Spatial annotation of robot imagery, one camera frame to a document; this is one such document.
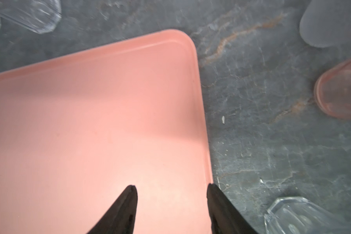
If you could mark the pink plastic tray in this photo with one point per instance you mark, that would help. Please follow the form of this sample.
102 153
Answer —
75 131

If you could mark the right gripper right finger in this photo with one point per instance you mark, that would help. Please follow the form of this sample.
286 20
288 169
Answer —
225 218

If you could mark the clear short glass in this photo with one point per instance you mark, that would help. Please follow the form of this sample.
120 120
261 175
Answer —
297 215

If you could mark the pink translucent plastic cup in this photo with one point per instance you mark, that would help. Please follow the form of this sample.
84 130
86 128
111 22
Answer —
333 91

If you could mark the clear glass back right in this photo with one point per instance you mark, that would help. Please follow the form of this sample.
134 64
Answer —
39 16

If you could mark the frosted white plastic cup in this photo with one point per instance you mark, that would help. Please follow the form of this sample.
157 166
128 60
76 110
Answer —
326 23

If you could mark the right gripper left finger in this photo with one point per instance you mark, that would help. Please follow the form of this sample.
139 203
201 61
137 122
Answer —
120 217

